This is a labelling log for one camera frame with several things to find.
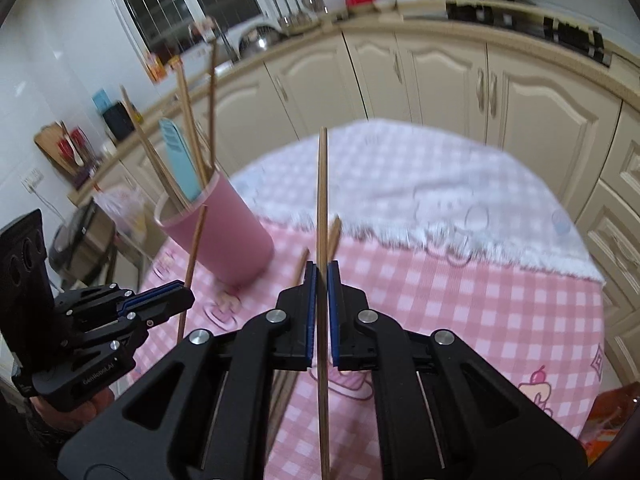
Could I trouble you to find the pile of wooden chopsticks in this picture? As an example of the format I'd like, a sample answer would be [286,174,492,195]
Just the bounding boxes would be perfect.
[267,216,343,461]

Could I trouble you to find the wooden chopstick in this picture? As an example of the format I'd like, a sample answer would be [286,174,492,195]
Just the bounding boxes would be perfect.
[206,17,219,173]
[176,204,209,347]
[120,85,193,211]
[175,65,210,188]
[316,127,332,480]

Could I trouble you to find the steel faucet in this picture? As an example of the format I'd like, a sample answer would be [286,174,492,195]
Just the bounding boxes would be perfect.
[215,25,238,65]

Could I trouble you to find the clear plastic bag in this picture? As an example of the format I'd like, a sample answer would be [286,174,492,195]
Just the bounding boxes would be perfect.
[95,185,153,243]

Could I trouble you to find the cream lower cabinets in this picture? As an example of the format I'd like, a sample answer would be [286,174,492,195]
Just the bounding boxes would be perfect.
[75,15,640,391]

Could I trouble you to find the pink checkered tablecloth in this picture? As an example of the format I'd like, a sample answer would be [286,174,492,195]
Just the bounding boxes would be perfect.
[132,120,608,480]

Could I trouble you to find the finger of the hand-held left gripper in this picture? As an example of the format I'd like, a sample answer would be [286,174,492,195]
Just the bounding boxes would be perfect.
[60,305,195,362]
[52,279,197,317]

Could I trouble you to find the white fringed towel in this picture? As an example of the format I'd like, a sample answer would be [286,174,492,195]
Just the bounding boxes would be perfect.
[230,119,606,286]

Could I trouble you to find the pink cup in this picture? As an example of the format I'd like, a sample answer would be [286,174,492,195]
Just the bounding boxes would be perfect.
[154,170,275,288]

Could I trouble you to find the person's left forearm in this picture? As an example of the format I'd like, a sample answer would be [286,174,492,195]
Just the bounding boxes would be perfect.
[0,400,68,466]

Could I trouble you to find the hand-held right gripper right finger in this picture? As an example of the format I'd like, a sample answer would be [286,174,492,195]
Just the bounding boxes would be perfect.
[327,260,590,480]

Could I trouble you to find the steel colander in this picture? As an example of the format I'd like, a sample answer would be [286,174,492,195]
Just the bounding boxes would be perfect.
[239,24,283,57]

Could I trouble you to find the person's left hand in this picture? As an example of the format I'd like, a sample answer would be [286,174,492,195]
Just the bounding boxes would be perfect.
[31,386,119,443]

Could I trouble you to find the light blue knife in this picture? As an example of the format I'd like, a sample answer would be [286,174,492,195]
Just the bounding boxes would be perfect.
[159,117,203,201]

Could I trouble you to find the wooden cutting board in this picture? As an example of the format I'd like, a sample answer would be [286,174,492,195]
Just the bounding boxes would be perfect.
[34,122,76,181]

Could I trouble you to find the holder with red utensils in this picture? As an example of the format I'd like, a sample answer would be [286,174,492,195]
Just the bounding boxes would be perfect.
[57,127,90,177]

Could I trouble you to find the dark window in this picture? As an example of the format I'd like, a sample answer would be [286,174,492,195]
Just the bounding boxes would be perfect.
[107,0,263,56]

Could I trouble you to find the black gas stove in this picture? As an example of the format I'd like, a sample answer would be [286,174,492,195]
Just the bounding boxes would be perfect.
[445,0,613,68]

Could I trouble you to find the black electric kettle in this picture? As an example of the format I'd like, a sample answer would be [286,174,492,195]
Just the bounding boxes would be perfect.
[102,101,136,142]

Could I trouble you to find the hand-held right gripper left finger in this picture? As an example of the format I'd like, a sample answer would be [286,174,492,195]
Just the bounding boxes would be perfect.
[56,260,319,480]

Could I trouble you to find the orange packet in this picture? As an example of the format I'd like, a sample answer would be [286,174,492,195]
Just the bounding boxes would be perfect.
[582,387,640,456]

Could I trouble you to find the beige kitchen countertop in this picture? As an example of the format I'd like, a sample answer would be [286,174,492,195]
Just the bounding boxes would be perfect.
[67,0,640,206]

